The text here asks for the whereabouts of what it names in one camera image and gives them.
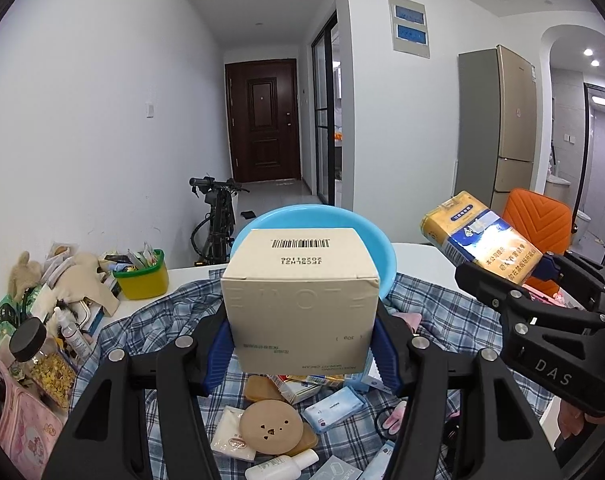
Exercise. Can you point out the yellow green bin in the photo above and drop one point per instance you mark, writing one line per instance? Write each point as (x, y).
(142, 282)

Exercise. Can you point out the grey wall panel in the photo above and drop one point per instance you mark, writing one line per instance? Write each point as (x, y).
(407, 25)

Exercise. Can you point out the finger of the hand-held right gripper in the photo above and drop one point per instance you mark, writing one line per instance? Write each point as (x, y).
(549, 267)
(512, 300)

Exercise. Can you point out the yellow blue cigarette pack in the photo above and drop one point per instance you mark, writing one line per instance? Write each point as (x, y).
(477, 235)

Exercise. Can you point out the black electric scooter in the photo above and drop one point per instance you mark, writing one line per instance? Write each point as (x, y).
(220, 220)

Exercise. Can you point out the white plastic bottle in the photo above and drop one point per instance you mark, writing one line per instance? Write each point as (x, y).
(282, 469)

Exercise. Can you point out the white red cigarette pack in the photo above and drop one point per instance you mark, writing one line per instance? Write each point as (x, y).
(282, 384)

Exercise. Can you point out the white tissue pack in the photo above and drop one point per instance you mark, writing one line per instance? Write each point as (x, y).
(227, 435)

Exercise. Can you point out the blue plastic basin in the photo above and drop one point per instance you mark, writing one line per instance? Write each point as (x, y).
(302, 217)

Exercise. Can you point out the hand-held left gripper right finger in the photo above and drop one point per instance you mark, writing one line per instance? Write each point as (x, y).
(387, 362)

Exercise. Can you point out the pink cartoon bag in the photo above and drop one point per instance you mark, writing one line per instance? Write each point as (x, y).
(22, 430)

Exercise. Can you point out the blue plaid cloth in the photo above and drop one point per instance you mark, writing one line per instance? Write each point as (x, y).
(147, 320)

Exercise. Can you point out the person's right hand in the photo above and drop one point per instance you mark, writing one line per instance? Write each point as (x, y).
(574, 420)

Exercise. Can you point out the gold grey refrigerator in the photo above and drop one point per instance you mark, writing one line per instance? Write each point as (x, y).
(482, 125)

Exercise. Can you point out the dark brown door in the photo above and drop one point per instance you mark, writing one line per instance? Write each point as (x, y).
(262, 120)

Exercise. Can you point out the beige plush toy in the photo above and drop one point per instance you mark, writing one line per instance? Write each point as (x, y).
(82, 280)

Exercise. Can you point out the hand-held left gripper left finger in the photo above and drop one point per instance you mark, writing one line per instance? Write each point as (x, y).
(216, 360)

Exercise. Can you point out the orange chair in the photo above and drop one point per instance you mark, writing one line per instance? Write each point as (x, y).
(537, 215)

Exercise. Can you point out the round wooden bear coaster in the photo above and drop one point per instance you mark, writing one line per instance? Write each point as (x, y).
(270, 427)

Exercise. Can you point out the beige cardboard box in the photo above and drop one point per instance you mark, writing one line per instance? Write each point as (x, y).
(297, 300)

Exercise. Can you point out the white light switch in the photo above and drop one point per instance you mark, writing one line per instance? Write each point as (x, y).
(150, 109)

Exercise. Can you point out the white spray bottle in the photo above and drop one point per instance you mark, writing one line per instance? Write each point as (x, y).
(72, 335)

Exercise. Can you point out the clear jar black lid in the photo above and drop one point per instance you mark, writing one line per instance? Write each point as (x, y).
(27, 340)

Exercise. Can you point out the black framed glass door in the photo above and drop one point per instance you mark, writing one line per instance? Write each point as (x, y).
(322, 110)

